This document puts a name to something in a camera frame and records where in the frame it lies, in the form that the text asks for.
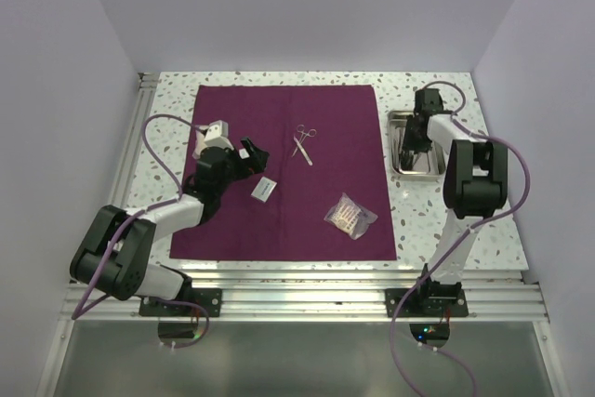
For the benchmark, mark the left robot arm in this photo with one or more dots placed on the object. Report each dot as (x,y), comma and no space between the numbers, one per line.
(114,256)

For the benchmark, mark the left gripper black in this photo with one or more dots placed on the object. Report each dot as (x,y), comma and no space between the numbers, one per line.
(254,165)

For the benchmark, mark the white gauze packet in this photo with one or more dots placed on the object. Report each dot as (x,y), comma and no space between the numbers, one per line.
(199,141)

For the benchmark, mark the steel forceps with ring handles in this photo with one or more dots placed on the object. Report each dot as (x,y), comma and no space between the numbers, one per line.
(303,133)

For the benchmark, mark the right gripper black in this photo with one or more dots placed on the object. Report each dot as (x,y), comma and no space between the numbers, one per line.
(410,145)

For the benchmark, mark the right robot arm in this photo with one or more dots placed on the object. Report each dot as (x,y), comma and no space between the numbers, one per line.
(475,186)

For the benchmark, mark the steel instrument tray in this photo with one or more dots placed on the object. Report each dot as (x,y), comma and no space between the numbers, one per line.
(428,166)

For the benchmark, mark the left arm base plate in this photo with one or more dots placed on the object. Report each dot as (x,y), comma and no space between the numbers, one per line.
(191,302)

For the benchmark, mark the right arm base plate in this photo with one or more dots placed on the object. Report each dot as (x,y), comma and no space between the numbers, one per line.
(425,306)

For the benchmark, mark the aluminium frame rails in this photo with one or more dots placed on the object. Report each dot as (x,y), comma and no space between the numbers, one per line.
(506,338)

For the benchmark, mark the purple cloth mat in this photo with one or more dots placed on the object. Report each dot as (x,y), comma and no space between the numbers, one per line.
(347,155)

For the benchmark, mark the clear bag printed pack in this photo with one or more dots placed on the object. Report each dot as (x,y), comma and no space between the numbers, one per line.
(350,217)

